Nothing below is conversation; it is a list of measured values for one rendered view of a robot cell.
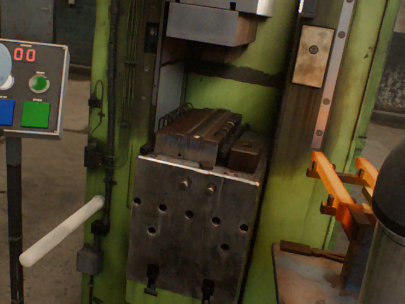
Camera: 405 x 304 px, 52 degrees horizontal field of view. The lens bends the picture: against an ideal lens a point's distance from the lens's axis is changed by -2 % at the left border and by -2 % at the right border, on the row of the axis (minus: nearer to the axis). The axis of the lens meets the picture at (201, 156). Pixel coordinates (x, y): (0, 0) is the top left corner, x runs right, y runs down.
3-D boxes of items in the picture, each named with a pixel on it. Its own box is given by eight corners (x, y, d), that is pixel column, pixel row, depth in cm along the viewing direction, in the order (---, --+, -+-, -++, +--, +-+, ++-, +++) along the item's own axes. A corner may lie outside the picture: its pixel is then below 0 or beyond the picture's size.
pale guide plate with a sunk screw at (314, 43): (320, 88, 124) (334, 29, 118) (291, 82, 126) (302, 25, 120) (320, 87, 126) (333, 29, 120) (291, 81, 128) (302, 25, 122)
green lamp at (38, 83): (42, 93, 121) (43, 78, 119) (29, 90, 122) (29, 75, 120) (49, 91, 123) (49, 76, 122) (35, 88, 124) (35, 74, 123)
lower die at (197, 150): (214, 166, 127) (219, 139, 124) (153, 152, 131) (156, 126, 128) (239, 133, 166) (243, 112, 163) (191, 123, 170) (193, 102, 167)
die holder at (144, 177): (233, 309, 133) (259, 183, 119) (125, 278, 141) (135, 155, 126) (257, 231, 185) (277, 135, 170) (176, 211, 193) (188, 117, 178)
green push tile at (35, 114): (47, 128, 119) (50, 103, 121) (20, 125, 118) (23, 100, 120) (48, 129, 121) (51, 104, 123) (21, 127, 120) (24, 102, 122)
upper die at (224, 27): (233, 47, 115) (238, 11, 112) (166, 36, 120) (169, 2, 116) (254, 41, 154) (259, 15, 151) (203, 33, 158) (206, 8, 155)
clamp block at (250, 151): (254, 174, 125) (258, 154, 123) (226, 168, 126) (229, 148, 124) (259, 162, 136) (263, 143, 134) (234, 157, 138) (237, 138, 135)
